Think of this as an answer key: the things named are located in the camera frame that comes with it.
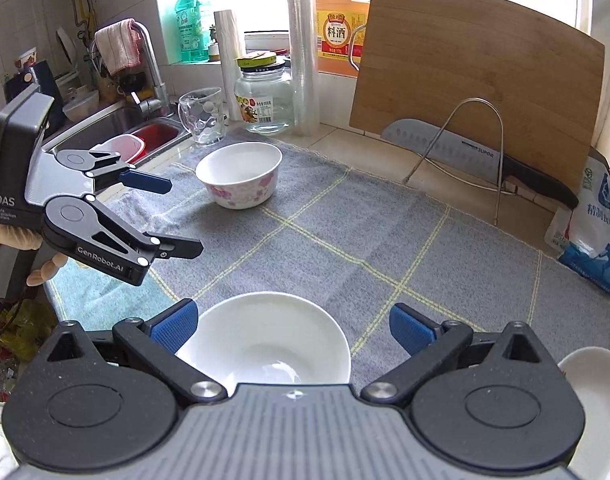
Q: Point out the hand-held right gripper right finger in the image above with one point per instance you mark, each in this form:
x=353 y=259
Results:
x=410 y=327

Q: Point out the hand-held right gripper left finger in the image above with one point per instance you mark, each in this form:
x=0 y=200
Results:
x=172 y=327

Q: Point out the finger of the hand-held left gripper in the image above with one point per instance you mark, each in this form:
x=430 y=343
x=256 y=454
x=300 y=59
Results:
x=180 y=249
x=145 y=181

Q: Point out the person's left hand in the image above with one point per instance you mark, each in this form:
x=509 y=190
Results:
x=15 y=240

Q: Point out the white pink-rimmed container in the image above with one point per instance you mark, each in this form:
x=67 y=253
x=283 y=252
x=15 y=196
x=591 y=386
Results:
x=122 y=147

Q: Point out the red plastic basin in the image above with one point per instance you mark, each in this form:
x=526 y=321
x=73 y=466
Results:
x=157 y=135

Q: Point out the stainless steel sink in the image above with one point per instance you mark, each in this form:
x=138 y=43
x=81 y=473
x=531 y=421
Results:
x=115 y=120

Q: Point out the pink floral bowl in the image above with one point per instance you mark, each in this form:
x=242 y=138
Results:
x=240 y=195

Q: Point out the clear glass mug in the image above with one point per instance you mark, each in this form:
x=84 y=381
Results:
x=205 y=120

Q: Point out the teal towel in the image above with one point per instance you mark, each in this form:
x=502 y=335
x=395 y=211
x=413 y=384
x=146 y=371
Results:
x=85 y=300

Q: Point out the metal faucet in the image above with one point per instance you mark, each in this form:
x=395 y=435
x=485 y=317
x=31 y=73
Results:
x=152 y=70

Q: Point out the grey checked towel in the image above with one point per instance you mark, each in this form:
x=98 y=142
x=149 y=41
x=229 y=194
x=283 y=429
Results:
x=335 y=240

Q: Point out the pink and white dishcloth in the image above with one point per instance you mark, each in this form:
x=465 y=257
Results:
x=117 y=45

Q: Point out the glass jar with yellow-green lid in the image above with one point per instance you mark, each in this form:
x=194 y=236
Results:
x=262 y=95

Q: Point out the white plastic wrap roll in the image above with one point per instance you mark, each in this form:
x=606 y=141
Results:
x=230 y=60

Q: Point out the yellow plastic bag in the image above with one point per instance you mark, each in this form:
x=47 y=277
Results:
x=20 y=340

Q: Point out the green dish soap bottle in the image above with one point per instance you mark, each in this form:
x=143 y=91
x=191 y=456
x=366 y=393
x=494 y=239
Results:
x=191 y=25

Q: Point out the white fruit-print bowl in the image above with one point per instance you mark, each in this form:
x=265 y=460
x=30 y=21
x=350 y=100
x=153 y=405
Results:
x=595 y=400

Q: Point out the tall clear plastic roll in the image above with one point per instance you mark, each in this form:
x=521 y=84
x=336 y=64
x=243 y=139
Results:
x=302 y=60

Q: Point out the blue and white salt bag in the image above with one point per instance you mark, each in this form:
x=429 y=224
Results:
x=595 y=240

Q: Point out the orange cooking wine jug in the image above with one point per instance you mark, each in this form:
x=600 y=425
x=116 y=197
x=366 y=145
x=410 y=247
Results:
x=340 y=25

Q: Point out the bamboo cutting board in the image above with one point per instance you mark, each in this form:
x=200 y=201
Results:
x=460 y=60

